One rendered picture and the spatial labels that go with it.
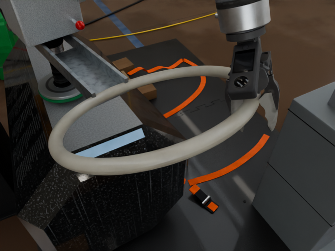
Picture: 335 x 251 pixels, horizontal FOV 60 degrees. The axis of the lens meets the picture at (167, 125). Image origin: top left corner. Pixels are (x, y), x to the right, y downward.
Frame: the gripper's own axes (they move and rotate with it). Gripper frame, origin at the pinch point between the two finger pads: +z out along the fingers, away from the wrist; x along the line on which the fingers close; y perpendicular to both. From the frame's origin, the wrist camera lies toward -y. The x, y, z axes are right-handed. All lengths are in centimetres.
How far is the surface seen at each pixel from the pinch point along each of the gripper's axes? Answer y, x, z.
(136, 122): 32, 52, 15
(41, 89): 29, 91, -4
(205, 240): 48, 45, 100
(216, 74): 18.7, 12.2, -6.0
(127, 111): 37, 58, 12
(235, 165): 105, 38, 90
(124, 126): 29, 56, 15
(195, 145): -17.4, 6.3, -7.1
